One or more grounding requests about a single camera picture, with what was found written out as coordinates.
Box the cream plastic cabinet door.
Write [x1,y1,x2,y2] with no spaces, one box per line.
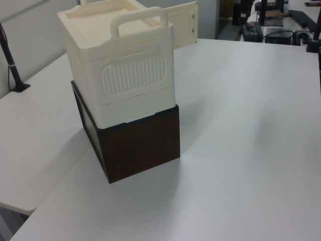
[164,1,200,50]

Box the cream plastic cabinet body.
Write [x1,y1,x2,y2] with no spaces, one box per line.
[57,0,176,130]

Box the dark brown wooden box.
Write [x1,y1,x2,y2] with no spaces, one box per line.
[71,80,181,185]

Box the black power unit green label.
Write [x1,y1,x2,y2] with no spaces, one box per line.
[241,21,264,42]

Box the black rectangular equipment box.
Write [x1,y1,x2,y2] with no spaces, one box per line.
[264,27,294,45]

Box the black monitor stand with base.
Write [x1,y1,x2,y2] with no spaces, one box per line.
[255,0,286,28]

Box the black camera stand pole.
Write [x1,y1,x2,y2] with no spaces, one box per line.
[0,22,31,93]

